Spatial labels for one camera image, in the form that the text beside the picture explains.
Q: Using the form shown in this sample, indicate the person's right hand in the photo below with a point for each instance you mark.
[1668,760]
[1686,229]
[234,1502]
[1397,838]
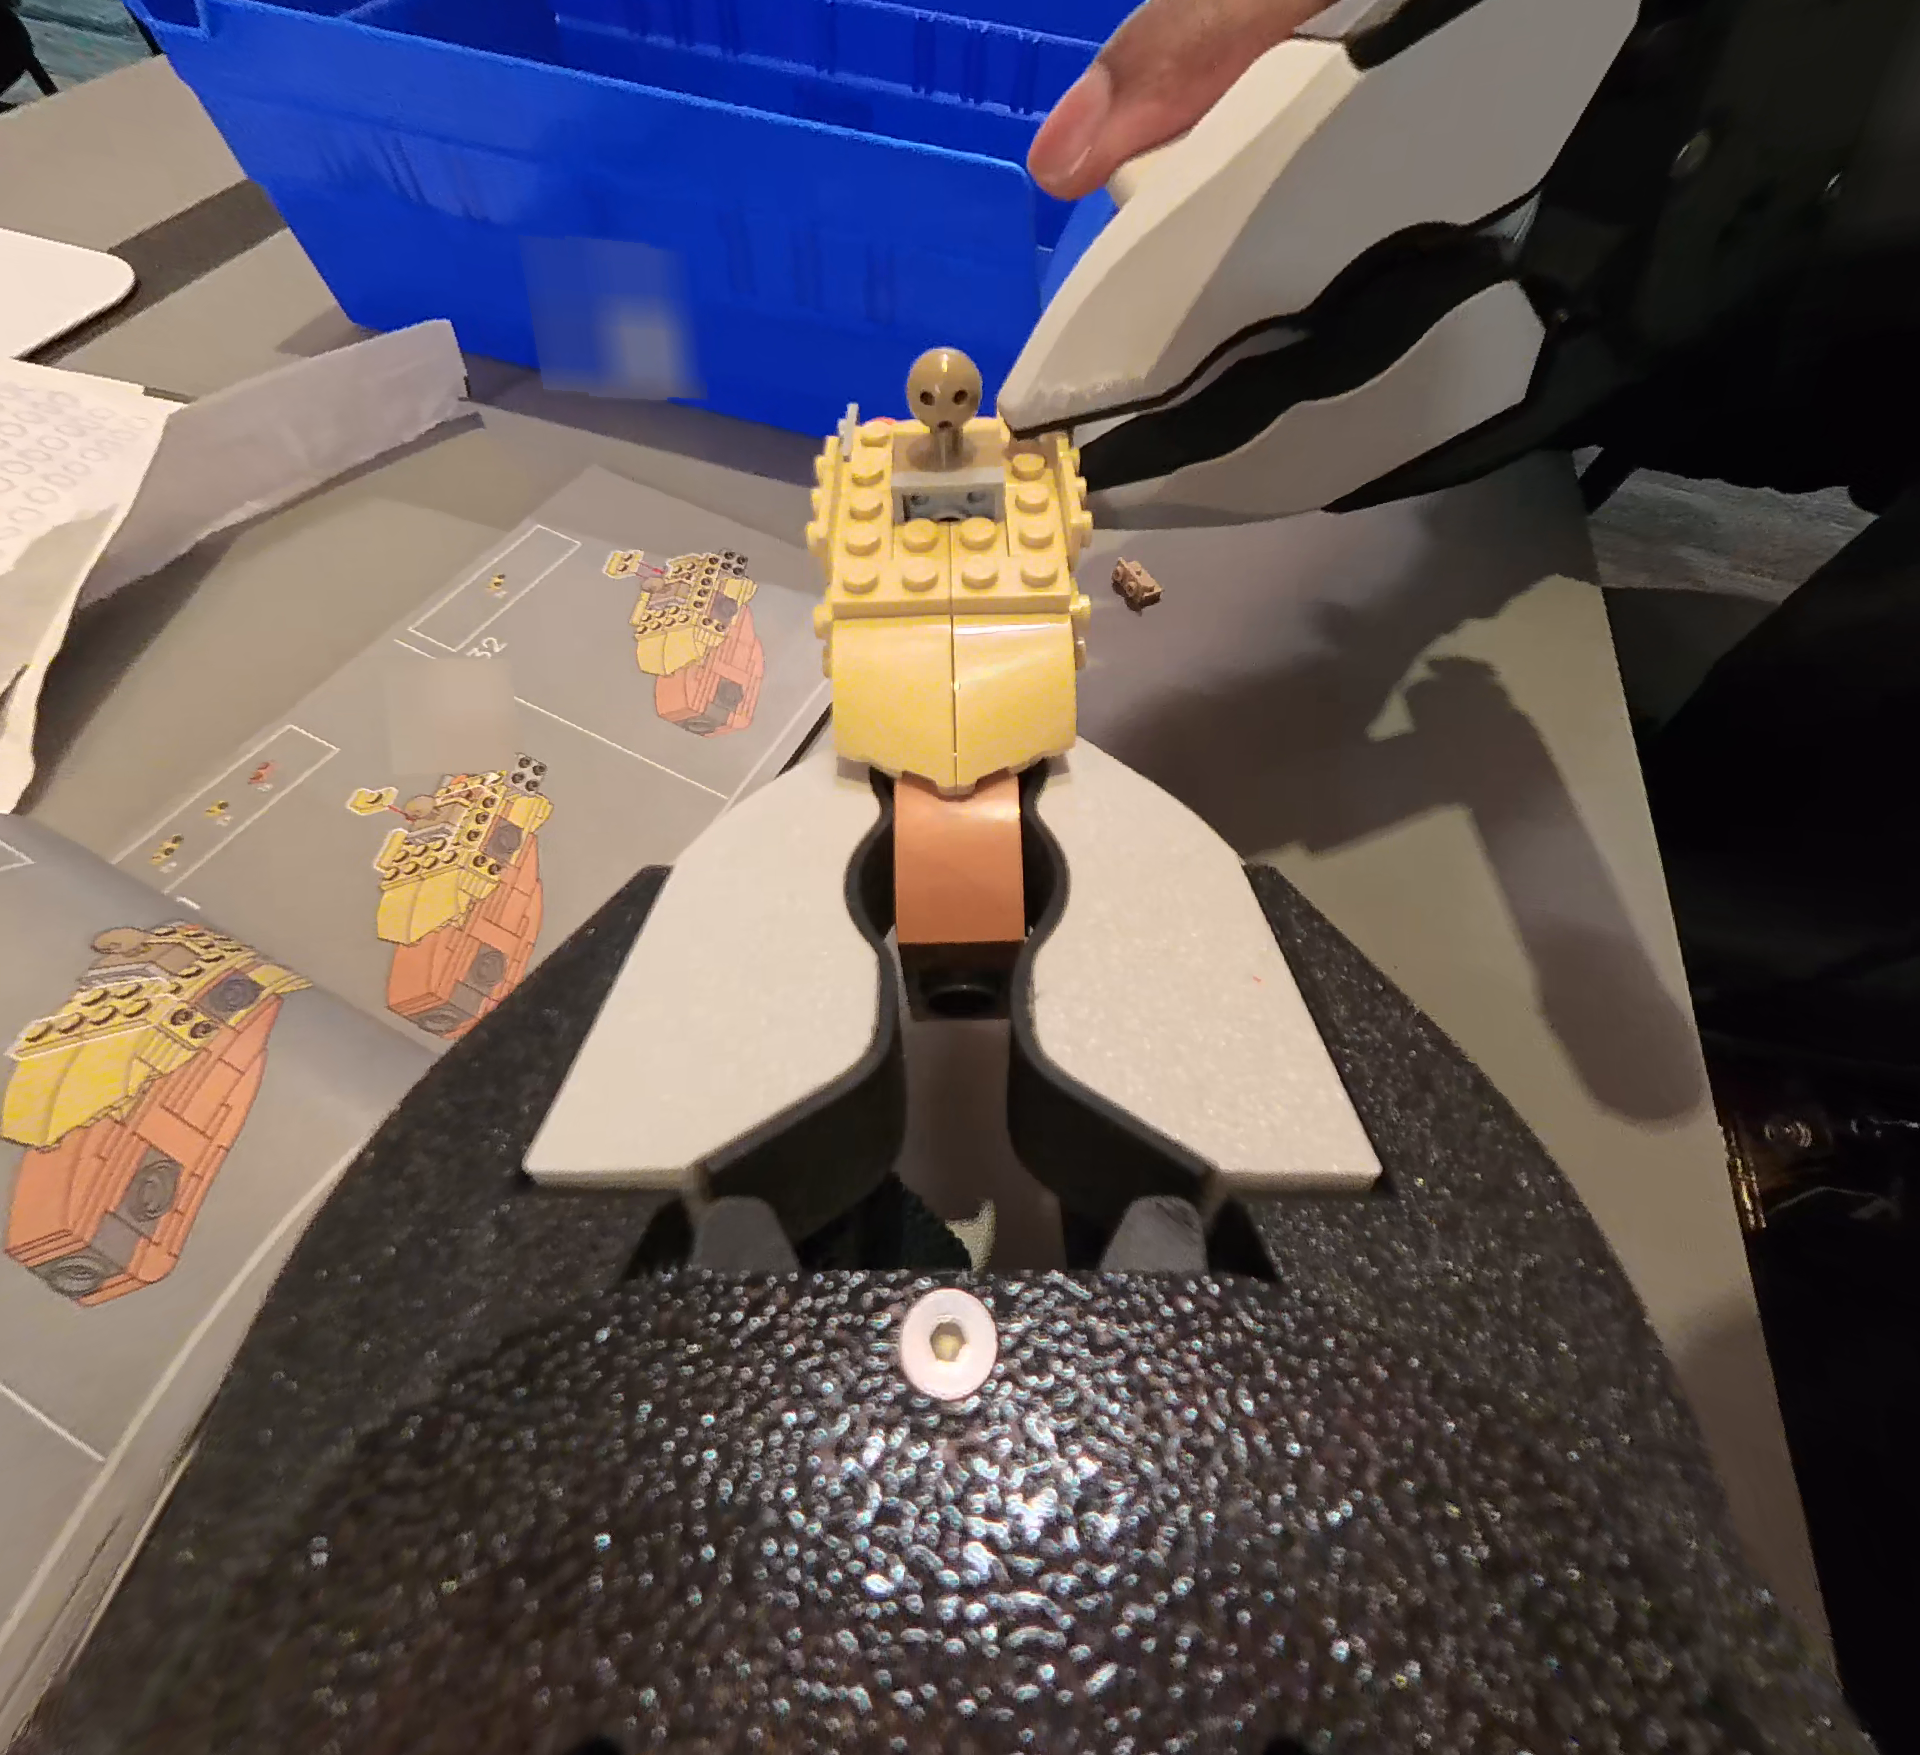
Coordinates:
[1171,61]

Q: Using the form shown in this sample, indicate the grey instruction booklet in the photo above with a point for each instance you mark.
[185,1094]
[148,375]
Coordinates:
[300,886]

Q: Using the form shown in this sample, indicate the plain grey paper bag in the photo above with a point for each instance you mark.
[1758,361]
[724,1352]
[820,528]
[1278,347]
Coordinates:
[300,434]

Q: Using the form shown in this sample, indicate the tan brick-built model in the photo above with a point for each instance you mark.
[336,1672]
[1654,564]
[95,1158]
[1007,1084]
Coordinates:
[952,646]

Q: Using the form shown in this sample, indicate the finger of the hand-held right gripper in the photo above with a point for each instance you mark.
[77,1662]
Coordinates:
[1381,404]
[1350,165]

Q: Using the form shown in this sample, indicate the small tan brick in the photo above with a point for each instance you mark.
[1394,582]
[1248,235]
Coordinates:
[1140,582]

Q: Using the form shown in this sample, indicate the grey desk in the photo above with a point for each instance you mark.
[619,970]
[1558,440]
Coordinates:
[1501,616]

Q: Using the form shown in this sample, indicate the blue plastic bin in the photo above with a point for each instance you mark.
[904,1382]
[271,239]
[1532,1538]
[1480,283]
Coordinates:
[600,165]

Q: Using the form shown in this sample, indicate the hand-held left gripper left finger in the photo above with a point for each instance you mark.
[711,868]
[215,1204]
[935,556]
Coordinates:
[721,1006]

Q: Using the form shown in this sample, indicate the white monitor stand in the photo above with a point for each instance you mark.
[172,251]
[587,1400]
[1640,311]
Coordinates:
[53,293]

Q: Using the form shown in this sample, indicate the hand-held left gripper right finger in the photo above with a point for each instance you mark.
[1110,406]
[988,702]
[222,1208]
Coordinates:
[1201,1006]

